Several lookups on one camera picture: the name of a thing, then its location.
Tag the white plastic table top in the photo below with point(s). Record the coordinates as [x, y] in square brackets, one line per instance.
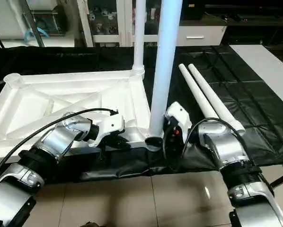
[42, 99]

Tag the white plastic table leg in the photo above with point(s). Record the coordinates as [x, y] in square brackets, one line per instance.
[166, 52]
[196, 92]
[139, 33]
[212, 97]

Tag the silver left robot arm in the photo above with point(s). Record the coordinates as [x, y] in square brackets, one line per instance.
[51, 146]

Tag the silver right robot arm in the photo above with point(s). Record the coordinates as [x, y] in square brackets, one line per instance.
[229, 151]

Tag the black work mat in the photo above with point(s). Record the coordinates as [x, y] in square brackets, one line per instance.
[255, 94]

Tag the white drawer unit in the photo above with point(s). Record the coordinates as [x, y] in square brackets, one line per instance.
[203, 35]

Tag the black metal stand leg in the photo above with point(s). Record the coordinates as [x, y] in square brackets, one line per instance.
[282, 178]

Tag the white glass door cabinet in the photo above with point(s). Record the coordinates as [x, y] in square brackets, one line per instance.
[113, 21]

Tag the white drawer cabinet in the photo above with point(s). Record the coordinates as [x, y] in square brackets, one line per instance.
[245, 12]

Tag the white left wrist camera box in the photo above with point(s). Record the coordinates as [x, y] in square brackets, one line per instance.
[108, 126]

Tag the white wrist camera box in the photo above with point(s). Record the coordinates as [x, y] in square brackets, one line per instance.
[108, 126]
[179, 118]

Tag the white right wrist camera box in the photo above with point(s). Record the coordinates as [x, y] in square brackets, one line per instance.
[179, 118]

